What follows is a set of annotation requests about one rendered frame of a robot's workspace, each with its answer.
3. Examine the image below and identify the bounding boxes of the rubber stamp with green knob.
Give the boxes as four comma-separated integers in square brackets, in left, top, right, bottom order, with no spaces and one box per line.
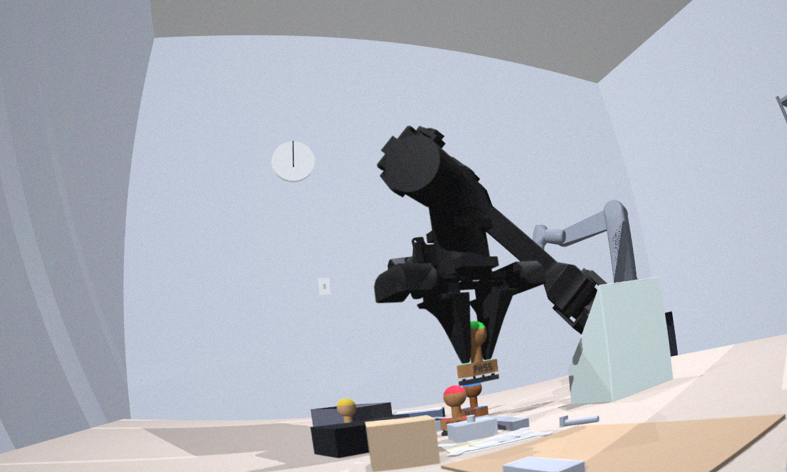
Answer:
[457,321,499,386]

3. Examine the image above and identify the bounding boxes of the red and tan rubber stamp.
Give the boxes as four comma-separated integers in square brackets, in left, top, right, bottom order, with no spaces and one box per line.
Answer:
[440,385,467,436]

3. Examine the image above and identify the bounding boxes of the tan cardboard box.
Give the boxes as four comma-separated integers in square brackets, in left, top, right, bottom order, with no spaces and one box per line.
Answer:
[366,415,440,472]

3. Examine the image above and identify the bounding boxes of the tan clipboard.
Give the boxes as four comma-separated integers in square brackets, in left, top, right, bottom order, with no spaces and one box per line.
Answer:
[441,414,786,472]

